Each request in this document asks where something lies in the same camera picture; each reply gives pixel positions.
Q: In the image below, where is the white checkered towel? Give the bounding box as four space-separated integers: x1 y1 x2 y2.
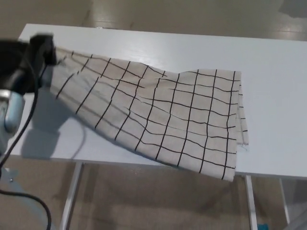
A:
46 47 250 183

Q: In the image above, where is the white table leg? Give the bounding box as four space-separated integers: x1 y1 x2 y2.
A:
279 178 293 230
244 175 260 230
58 162 85 230

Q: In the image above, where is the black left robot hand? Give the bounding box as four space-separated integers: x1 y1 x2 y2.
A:
0 34 58 95

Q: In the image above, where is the grey metal stand frame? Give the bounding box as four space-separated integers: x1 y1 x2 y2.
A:
0 167 61 230

